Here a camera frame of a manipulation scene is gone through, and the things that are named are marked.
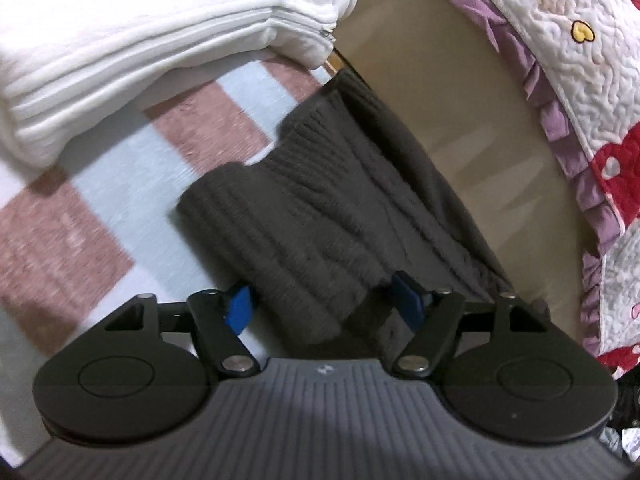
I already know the dark patterned cloth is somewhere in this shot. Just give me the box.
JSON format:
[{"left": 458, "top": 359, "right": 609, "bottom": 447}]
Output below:
[{"left": 600, "top": 370, "right": 640, "bottom": 463}]

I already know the white folded garment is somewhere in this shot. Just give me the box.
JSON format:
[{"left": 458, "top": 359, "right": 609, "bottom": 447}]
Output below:
[{"left": 0, "top": 0, "right": 358, "bottom": 168}]

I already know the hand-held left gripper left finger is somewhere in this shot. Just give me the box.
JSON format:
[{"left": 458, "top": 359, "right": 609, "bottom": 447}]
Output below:
[{"left": 104, "top": 284, "right": 261, "bottom": 377}]

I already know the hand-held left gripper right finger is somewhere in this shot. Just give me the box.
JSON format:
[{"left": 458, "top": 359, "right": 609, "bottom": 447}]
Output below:
[{"left": 391, "top": 271, "right": 549, "bottom": 377}]

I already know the dark grey knit sweater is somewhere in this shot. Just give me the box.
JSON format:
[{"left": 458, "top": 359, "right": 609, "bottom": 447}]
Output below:
[{"left": 176, "top": 69, "right": 518, "bottom": 358}]

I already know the white quilt purple ruffle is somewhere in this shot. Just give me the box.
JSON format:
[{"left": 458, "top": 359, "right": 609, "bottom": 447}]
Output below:
[{"left": 405, "top": 0, "right": 640, "bottom": 378}]

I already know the checked pink blue mat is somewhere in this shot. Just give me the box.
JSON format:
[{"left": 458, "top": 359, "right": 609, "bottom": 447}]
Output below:
[{"left": 0, "top": 52, "right": 346, "bottom": 461}]

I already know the beige bed frame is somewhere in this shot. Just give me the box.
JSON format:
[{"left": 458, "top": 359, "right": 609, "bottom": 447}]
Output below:
[{"left": 332, "top": 0, "right": 608, "bottom": 366}]

